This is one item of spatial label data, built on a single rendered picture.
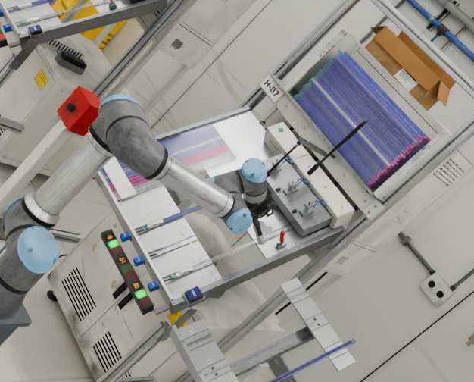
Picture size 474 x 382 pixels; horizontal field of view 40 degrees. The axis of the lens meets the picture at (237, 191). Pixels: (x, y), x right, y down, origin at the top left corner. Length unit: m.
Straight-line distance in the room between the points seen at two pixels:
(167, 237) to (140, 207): 0.16
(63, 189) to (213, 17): 1.85
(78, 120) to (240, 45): 2.20
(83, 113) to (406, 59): 1.37
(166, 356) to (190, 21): 1.68
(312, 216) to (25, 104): 1.65
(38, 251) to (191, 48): 1.98
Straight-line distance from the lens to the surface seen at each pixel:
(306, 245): 2.38
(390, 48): 2.93
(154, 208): 2.40
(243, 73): 4.71
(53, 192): 1.85
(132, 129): 1.66
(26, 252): 1.78
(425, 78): 2.84
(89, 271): 2.88
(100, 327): 2.81
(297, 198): 2.43
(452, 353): 3.82
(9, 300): 1.87
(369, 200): 2.42
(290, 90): 2.66
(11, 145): 3.48
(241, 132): 2.69
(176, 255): 2.29
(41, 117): 3.41
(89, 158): 1.79
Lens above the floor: 1.69
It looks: 16 degrees down
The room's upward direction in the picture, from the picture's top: 46 degrees clockwise
